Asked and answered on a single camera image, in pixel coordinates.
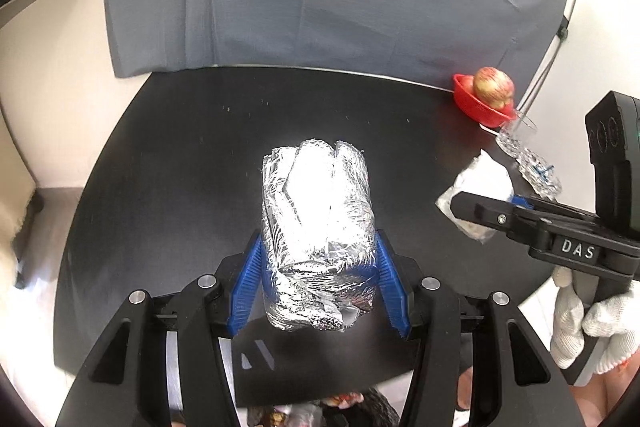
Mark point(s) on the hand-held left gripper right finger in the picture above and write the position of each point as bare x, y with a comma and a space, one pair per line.
395, 292

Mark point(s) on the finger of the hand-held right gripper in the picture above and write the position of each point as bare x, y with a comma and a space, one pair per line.
500, 217
550, 207

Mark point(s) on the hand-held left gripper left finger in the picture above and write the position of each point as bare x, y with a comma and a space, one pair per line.
247, 289

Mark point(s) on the white paper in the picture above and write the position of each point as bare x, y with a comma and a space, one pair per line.
480, 179

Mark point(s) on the aluminium foil lump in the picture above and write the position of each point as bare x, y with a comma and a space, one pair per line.
315, 217

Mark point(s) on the black trash bag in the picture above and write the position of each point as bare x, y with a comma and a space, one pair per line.
375, 412

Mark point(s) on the person's right hand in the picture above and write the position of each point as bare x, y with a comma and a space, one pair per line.
570, 332

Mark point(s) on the clear glass ashtray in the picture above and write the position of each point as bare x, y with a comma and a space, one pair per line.
540, 174

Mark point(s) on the clear cut glass cup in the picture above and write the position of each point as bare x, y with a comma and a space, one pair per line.
515, 134

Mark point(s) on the red plastic bowl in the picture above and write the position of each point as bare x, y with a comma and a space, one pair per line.
482, 112

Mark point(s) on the red yellow apple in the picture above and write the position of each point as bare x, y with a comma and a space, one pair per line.
492, 86

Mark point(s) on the white panel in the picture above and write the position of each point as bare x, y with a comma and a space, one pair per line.
605, 32

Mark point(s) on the person's leg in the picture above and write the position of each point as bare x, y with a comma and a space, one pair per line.
597, 404

